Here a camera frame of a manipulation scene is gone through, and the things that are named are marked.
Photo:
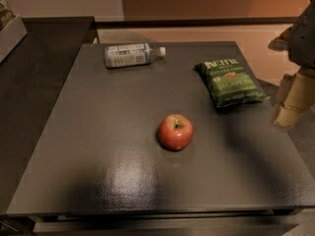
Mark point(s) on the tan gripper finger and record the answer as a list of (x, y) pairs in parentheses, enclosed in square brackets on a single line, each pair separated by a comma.
[(295, 95), (280, 43)]

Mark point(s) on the green jalapeno chip bag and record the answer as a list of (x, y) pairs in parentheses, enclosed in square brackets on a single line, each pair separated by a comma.
[(228, 83)]

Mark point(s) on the dark side counter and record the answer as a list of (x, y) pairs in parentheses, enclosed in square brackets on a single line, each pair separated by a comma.
[(31, 78)]

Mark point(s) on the red apple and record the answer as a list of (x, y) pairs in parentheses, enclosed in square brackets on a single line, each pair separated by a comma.
[(175, 132)]

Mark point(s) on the blue plastic water bottle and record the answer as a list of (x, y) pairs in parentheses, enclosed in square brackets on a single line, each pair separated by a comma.
[(129, 55)]

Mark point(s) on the grey box with items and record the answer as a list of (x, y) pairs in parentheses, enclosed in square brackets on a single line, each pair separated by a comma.
[(12, 30)]

